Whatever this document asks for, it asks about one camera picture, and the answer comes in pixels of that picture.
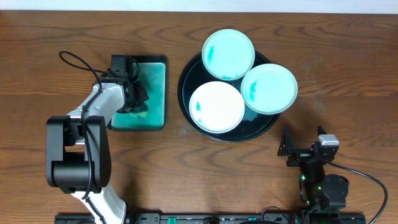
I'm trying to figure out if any green yellow sponge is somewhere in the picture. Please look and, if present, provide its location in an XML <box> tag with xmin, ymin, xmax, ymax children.
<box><xmin>129</xmin><ymin>103</ymin><xmax>149</xmax><ymax>118</ymax></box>

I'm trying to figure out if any white plate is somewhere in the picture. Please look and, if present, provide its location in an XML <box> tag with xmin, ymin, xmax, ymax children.
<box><xmin>188</xmin><ymin>81</ymin><xmax>245</xmax><ymax>134</ymax></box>

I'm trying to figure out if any mint plate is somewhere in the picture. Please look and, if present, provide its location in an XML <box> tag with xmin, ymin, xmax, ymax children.
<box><xmin>240</xmin><ymin>63</ymin><xmax>298</xmax><ymax>114</ymax></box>
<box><xmin>201</xmin><ymin>29</ymin><xmax>256</xmax><ymax>80</ymax></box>

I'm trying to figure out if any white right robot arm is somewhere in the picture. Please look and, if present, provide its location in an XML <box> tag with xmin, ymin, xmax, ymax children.
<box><xmin>277</xmin><ymin>126</ymin><xmax>349</xmax><ymax>223</ymax></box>

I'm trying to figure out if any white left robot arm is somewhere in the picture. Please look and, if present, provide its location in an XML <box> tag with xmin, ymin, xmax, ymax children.
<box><xmin>46</xmin><ymin>77</ymin><xmax>149</xmax><ymax>223</ymax></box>

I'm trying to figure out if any black round tray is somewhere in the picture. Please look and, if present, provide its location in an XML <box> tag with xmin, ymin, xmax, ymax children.
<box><xmin>177</xmin><ymin>53</ymin><xmax>280</xmax><ymax>142</ymax></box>

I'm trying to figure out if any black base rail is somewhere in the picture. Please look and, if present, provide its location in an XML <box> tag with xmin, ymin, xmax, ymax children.
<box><xmin>54</xmin><ymin>212</ymin><xmax>367</xmax><ymax>224</ymax></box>

